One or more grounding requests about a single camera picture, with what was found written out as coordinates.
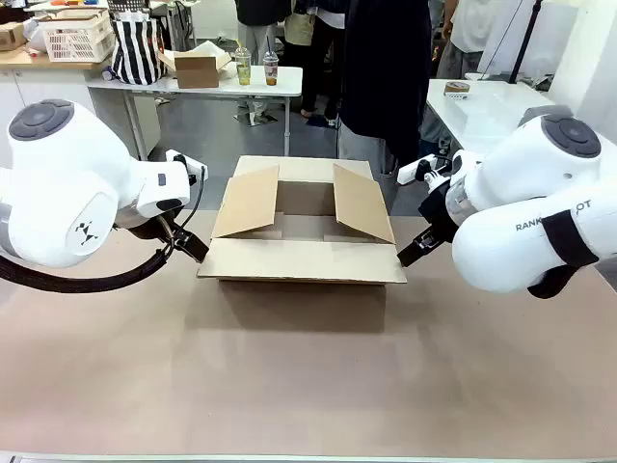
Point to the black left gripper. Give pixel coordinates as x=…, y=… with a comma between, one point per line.
x=144, y=226

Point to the bystander in grey trousers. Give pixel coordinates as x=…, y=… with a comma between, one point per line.
x=255, y=38

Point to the plastic cup green drink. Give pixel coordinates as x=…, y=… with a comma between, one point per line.
x=243, y=67

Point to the white folding table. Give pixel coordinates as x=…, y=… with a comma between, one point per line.
x=287, y=79

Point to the bystander in white shirt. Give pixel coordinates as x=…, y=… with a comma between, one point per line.
x=467, y=29

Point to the person in navy sweatshirt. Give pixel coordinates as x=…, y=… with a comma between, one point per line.
x=381, y=72

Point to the brown cardboard shipping box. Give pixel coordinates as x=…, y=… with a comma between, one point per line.
x=299, y=260

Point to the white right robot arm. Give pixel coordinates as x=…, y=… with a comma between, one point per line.
x=520, y=159

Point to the plastic cup orange drink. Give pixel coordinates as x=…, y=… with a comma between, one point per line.
x=271, y=70

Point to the white plastic crate basket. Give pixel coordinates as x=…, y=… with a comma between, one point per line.
x=77, y=43

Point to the bystander with beige bag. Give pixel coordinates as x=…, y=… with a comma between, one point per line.
x=315, y=72

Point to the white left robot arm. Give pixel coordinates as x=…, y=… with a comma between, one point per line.
x=62, y=183

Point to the small open cardboard box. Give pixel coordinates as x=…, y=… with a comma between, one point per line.
x=195, y=72

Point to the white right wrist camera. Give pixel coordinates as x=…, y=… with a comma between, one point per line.
x=410, y=172

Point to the black tripod pole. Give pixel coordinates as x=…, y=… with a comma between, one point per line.
x=523, y=43

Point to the small flat cardboard box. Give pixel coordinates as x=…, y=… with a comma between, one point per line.
x=10, y=36

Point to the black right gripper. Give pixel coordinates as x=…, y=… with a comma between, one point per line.
x=436, y=207

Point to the black white striped bag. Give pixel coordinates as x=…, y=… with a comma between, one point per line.
x=135, y=53

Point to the white rounded desk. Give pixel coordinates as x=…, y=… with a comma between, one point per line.
x=482, y=113

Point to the brown packing tape roll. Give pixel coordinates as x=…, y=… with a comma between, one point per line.
x=457, y=88

